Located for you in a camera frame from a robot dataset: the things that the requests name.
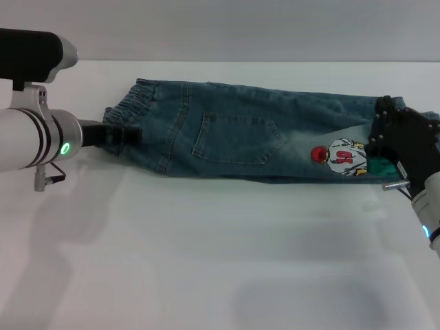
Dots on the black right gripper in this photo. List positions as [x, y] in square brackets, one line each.
[405, 137]

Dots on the blue denim shorts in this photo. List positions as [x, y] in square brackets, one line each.
[240, 113]

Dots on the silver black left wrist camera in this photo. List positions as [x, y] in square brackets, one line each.
[31, 55]

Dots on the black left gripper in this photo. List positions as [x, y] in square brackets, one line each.
[94, 134]

